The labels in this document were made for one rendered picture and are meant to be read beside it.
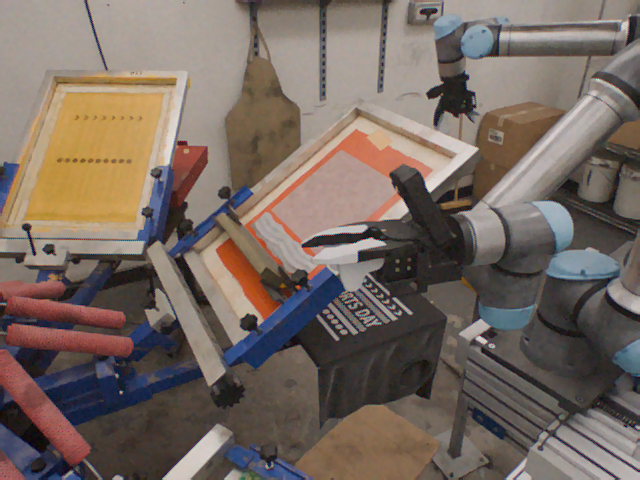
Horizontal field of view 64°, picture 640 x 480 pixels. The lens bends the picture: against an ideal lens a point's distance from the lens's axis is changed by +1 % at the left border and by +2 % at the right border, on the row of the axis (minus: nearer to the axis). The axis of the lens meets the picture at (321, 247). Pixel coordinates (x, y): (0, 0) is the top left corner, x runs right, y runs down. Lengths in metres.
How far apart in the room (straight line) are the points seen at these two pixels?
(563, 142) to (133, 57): 2.72
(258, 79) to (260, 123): 0.28
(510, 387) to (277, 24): 2.77
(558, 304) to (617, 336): 0.14
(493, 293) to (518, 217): 0.13
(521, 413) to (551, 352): 0.20
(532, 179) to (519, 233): 0.17
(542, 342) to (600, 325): 0.16
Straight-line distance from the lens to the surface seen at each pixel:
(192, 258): 1.65
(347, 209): 1.45
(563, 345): 1.12
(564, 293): 1.06
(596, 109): 0.90
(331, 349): 1.57
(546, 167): 0.87
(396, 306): 1.75
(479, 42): 1.37
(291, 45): 3.56
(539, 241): 0.73
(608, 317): 0.99
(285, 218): 1.56
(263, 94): 3.48
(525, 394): 1.24
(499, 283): 0.77
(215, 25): 3.37
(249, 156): 3.53
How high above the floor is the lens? 2.00
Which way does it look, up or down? 31 degrees down
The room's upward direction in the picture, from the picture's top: straight up
